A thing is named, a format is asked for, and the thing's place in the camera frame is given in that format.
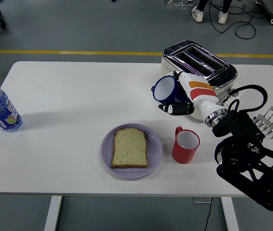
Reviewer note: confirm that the purple plate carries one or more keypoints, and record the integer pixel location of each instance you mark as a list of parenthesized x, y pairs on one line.
[(154, 149)]

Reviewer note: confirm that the grey bracket under table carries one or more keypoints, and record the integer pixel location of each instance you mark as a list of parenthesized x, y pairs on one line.
[(200, 200)]

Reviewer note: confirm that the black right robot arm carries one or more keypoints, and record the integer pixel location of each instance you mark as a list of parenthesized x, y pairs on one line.
[(237, 125)]

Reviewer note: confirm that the slice of toast bread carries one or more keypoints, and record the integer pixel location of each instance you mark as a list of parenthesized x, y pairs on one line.
[(129, 149)]

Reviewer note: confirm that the blue enamel cup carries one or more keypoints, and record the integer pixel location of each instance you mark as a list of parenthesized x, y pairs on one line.
[(165, 89)]

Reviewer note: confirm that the white table leg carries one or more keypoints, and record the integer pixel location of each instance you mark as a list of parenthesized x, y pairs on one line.
[(53, 214), (230, 214)]

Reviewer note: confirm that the person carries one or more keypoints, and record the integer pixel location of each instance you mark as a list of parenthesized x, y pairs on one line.
[(199, 15)]

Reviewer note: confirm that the metal toast rack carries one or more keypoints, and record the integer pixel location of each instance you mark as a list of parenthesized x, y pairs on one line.
[(272, 120)]

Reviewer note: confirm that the cream and chrome toaster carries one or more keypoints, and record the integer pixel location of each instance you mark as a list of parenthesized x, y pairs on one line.
[(199, 60)]

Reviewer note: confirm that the red enamel cup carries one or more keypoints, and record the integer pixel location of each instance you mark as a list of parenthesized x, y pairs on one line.
[(183, 154)]

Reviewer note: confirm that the plastic bottle with blue cap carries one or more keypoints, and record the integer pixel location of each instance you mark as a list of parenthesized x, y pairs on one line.
[(2, 110)]

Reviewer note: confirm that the white paper sheet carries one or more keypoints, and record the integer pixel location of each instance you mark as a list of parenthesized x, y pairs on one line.
[(239, 94)]

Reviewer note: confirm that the yellow floor tape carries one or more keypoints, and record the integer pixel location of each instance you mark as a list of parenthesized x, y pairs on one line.
[(78, 52)]

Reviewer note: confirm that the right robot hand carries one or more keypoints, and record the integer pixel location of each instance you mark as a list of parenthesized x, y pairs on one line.
[(199, 93)]

